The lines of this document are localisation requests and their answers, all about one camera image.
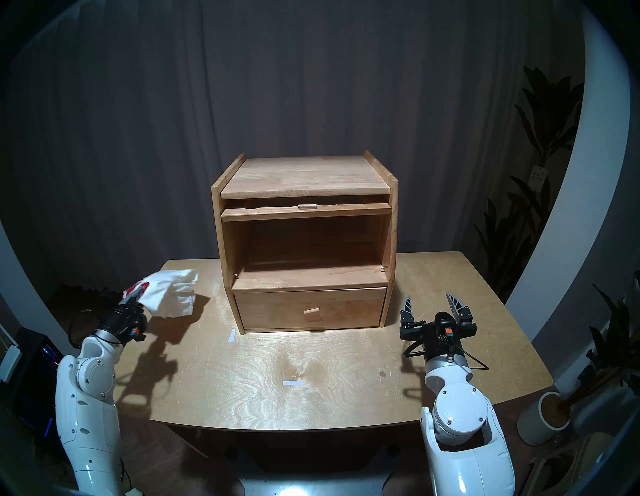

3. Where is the black computer tower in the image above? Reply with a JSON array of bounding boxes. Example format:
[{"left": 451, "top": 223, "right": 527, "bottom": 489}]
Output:
[{"left": 12, "top": 327, "right": 66, "bottom": 451}]

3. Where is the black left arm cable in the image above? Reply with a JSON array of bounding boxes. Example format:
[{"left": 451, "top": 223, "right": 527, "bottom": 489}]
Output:
[{"left": 67, "top": 307, "right": 123, "bottom": 351}]

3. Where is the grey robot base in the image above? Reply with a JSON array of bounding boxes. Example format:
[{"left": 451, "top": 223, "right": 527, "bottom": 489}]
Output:
[{"left": 235, "top": 445, "right": 401, "bottom": 496}]

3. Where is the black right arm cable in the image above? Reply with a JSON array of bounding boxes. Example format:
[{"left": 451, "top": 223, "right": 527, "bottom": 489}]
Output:
[{"left": 404, "top": 345, "right": 490, "bottom": 372}]

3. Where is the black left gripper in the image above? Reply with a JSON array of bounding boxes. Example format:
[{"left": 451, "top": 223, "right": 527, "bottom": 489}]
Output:
[{"left": 96, "top": 291, "right": 148, "bottom": 346}]

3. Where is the white box device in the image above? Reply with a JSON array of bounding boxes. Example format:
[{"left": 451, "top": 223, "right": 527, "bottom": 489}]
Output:
[{"left": 0, "top": 325, "right": 22, "bottom": 383}]

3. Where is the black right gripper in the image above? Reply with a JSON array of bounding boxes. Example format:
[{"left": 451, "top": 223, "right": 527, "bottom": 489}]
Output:
[{"left": 399, "top": 292, "right": 477, "bottom": 362}]

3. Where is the grey curtain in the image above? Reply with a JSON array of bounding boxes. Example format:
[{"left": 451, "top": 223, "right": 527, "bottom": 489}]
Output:
[{"left": 10, "top": 0, "right": 576, "bottom": 296}]

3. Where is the tall dark leafy plant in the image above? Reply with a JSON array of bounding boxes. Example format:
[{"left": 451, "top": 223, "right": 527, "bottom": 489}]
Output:
[{"left": 472, "top": 65, "right": 586, "bottom": 301}]

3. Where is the white shirt with red print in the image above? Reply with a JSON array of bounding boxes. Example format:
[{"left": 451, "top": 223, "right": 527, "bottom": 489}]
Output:
[{"left": 122, "top": 269, "right": 199, "bottom": 319}]

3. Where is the dark potted plant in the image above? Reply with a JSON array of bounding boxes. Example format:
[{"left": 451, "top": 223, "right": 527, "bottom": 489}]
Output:
[{"left": 565, "top": 272, "right": 640, "bottom": 411}]

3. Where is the wooden cabinet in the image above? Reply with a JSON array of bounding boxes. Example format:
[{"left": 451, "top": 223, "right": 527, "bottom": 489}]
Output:
[{"left": 211, "top": 150, "right": 399, "bottom": 335}]

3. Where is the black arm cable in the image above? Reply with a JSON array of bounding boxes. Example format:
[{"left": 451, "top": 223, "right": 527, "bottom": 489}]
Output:
[
  {"left": 404, "top": 345, "right": 490, "bottom": 372},
  {"left": 67, "top": 307, "right": 123, "bottom": 351}
]

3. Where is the white round plant pot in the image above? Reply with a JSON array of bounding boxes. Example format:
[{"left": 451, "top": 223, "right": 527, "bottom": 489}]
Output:
[{"left": 516, "top": 391, "right": 571, "bottom": 447}]

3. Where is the wooden sliding panel with knob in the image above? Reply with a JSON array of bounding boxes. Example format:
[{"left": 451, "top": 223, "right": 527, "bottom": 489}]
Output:
[{"left": 221, "top": 202, "right": 392, "bottom": 222}]

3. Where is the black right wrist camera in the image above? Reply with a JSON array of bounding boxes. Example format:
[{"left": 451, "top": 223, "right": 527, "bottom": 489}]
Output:
[{"left": 434, "top": 311, "right": 458, "bottom": 351}]

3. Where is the wooden drawer with knob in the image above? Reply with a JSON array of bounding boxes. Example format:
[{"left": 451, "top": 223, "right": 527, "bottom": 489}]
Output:
[{"left": 234, "top": 286, "right": 388, "bottom": 332}]

